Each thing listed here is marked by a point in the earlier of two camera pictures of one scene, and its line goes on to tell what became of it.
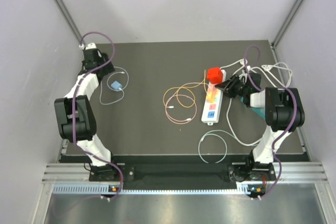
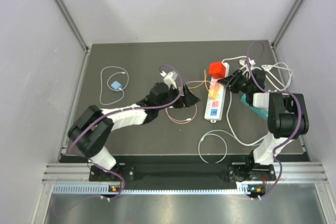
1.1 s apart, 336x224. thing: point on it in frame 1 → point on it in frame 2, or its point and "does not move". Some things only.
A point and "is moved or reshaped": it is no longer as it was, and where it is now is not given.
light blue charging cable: [113, 89] does not move
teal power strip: [261, 111] does not move
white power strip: [211, 112] is moved or reshaped
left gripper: [107, 69] → [189, 98]
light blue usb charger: [116, 85] does not move
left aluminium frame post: [62, 6] does not move
